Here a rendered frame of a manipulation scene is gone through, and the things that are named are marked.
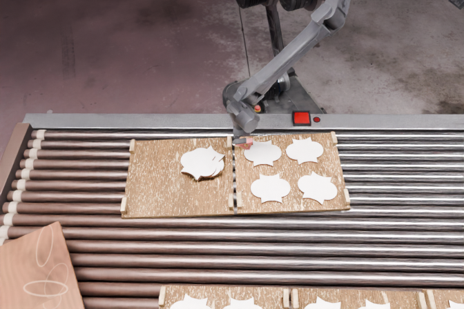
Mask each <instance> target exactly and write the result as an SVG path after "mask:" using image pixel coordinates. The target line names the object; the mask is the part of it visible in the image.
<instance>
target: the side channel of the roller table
mask: <svg viewBox="0 0 464 309"><path fill-rule="evenodd" d="M33 130H34V129H33V128H32V126H31V125H30V123H16V125H15V127H14V130H13V132H12V134H11V137H10V139H9V142H8V144H7V146H6V149H5V151H4V153H3V155H2V158H1V160H0V214H7V213H3V210H2V207H3V204H4V203H5V202H9V201H8V200H7V194H8V192H9V191H15V190H13V189H12V182H13V181H14V180H18V179H17V178H16V171H17V170H22V169H21V168H20V161H21V160H22V159H25V158H24V155H23V154H24V151H25V150H26V149H29V148H28V141H29V140H32V137H31V134H32V131H33Z"/></svg>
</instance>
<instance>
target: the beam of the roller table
mask: <svg viewBox="0 0 464 309"><path fill-rule="evenodd" d="M257 115H259V117H260V120H259V122H258V126H257V128H256V129H255V130H254V131H263V132H464V114H311V126H293V119H292V114H257ZM314 117H319V118H320V122H318V123H316V122H314V121H313V118H314ZM22 123H30V125H31V126H32V128H33V129H34V130H80V131H233V122H232V120H231V118H230V116H229V114H64V113H27V114H26V115H25V117H24V119H23V122H22Z"/></svg>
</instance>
